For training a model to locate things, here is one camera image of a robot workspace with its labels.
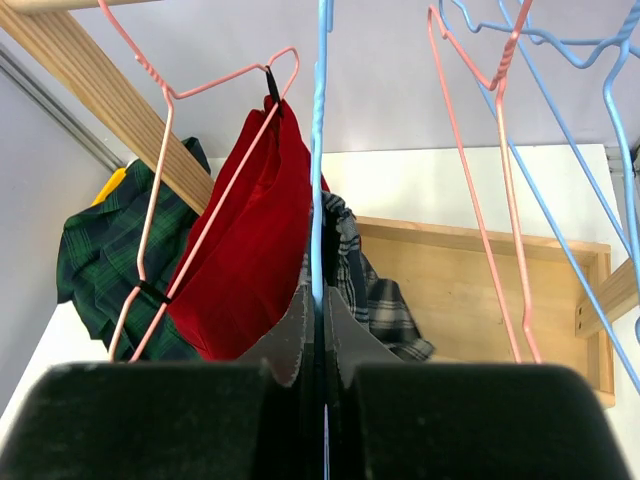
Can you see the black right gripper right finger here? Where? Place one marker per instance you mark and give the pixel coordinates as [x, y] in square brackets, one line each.
[391, 419]

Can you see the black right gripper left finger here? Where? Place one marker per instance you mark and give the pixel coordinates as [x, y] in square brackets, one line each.
[246, 419]

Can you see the navy white plaid skirt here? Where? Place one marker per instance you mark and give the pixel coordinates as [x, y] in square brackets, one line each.
[376, 303]

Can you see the red skirt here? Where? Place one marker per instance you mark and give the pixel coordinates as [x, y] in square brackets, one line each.
[244, 254]

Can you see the dark green plaid skirt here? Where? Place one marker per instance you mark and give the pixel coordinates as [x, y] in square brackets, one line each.
[96, 266]

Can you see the blue hanger with dotted skirt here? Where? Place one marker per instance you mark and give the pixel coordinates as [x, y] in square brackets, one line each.
[565, 150]

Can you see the blue hanger with plaid skirt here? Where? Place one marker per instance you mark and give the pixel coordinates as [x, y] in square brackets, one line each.
[324, 27]

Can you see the wooden clothes rack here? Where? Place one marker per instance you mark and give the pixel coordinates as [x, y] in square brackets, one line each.
[455, 279]

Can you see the yellow plastic tray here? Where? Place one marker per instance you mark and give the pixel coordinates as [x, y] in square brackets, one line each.
[113, 182]

